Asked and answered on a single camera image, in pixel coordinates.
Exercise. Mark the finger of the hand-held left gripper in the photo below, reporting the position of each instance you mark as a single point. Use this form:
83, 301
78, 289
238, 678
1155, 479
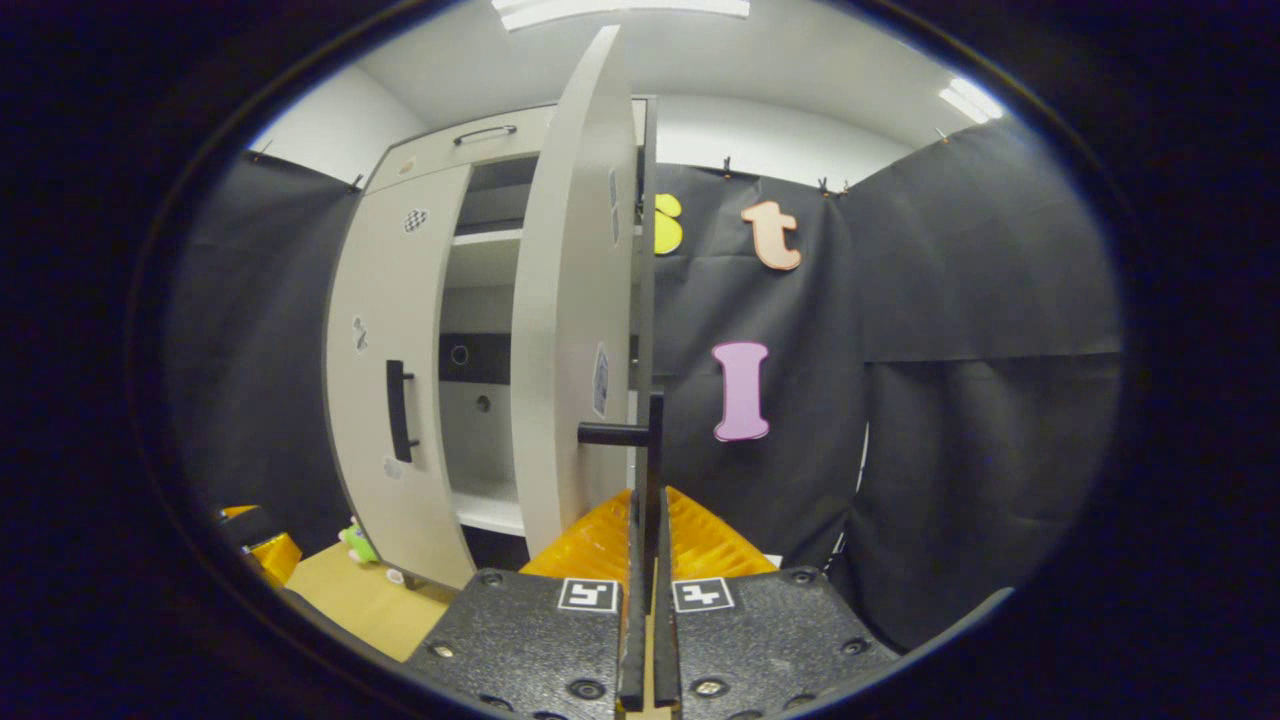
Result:
275, 555

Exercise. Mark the white cabinet shelf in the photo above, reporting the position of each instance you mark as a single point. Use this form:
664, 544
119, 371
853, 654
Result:
490, 510
485, 250

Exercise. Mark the beige cabinet door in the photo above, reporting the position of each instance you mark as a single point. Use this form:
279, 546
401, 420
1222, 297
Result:
390, 300
570, 300

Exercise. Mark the small ceiling light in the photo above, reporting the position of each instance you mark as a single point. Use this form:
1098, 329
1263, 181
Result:
972, 100

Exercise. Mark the long ceiling light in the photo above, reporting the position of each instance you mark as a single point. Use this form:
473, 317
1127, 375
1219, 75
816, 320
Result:
620, 8

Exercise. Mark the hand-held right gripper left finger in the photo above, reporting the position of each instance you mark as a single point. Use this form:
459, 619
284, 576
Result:
530, 640

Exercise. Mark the black backdrop cloth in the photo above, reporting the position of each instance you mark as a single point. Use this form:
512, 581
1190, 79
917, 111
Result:
950, 300

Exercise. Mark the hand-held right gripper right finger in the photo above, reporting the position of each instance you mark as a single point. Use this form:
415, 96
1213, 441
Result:
760, 640

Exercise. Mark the beige double-door shoe cabinet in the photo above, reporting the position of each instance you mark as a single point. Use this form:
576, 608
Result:
480, 260

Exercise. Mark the green plush toy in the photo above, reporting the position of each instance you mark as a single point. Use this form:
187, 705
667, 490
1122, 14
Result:
358, 543

